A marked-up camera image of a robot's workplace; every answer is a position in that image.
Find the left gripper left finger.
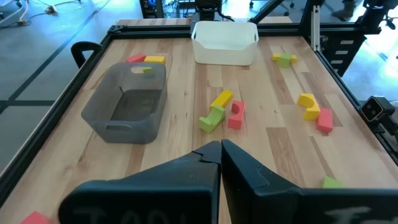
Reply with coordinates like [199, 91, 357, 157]
[57, 139, 223, 224]

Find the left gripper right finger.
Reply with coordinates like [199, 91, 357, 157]
[221, 139, 398, 224]

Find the green rectangular block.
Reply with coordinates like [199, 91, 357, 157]
[322, 176, 343, 189]

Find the green arch block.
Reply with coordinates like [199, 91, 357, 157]
[198, 105, 226, 134]

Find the red arch block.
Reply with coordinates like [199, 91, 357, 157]
[227, 100, 246, 131]

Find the red rectangular block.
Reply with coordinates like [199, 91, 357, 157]
[20, 210, 52, 224]
[125, 52, 147, 64]
[315, 108, 334, 134]

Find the yellow arch block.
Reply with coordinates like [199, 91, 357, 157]
[297, 93, 321, 121]

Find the grey translucent plastic bin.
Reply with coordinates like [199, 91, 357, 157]
[80, 61, 169, 145]

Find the white plastic bin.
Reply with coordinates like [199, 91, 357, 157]
[190, 21, 260, 67]

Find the black curved hook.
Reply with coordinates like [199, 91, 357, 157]
[70, 41, 103, 69]

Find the black panel with white labels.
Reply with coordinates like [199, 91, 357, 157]
[322, 30, 368, 78]

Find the black equipment rack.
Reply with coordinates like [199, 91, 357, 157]
[139, 0, 165, 19]

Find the person's shoe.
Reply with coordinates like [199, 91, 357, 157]
[331, 0, 359, 19]

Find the black table-level camera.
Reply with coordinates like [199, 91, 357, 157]
[359, 95, 398, 138]

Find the black aluminium rig frame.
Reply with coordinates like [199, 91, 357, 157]
[0, 0, 398, 208]

